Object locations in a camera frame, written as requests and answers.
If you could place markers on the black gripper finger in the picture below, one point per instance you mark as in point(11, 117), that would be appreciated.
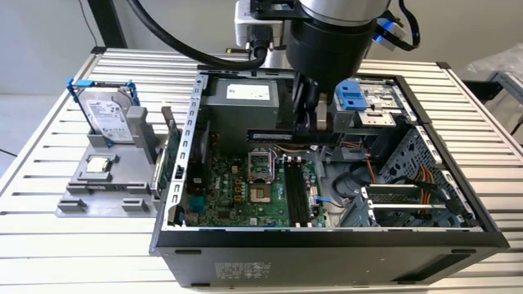
point(323, 113)
point(305, 128)

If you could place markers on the dark RAM stick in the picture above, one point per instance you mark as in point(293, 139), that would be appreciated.
point(109, 186)
point(270, 135)

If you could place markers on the black RAM slot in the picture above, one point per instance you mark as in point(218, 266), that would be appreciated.
point(295, 193)
point(301, 193)
point(290, 193)

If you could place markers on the blue plastic drive latch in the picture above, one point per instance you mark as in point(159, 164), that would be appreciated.
point(351, 101)

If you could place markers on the silver drive cage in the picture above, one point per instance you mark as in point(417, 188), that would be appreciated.
point(375, 119)

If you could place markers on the grey power supply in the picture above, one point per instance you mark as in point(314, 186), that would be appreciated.
point(241, 122)

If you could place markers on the wrist device with blue light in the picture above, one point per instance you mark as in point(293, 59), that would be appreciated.
point(393, 33)

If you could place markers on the yellow tipped black bar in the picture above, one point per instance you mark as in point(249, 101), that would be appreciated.
point(241, 51)

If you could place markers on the CPU socket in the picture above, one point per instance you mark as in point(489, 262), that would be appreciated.
point(261, 193)

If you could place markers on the black cooling fan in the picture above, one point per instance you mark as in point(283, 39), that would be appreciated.
point(201, 147)

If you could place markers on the silver disk bay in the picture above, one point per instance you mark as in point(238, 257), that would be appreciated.
point(393, 194)

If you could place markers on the green motherboard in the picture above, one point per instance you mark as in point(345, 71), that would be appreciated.
point(223, 199)

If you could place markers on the green graphics card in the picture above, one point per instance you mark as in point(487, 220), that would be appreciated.
point(174, 144)

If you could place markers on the plastic covered shelf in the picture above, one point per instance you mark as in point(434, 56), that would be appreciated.
point(502, 64)

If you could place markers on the black PC case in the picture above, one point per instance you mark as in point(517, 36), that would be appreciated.
point(286, 260)

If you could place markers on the grey parts rack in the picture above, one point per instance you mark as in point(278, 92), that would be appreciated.
point(127, 171)

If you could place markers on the hard disk in blue carrier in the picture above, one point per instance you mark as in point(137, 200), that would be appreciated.
point(105, 116)

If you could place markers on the silver CPU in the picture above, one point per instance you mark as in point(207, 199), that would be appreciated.
point(97, 165)

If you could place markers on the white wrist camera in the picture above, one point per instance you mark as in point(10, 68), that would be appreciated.
point(241, 21)

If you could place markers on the black metal bracket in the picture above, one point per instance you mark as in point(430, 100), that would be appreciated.
point(482, 90)

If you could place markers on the black vertical post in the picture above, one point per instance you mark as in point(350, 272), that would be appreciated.
point(109, 24)

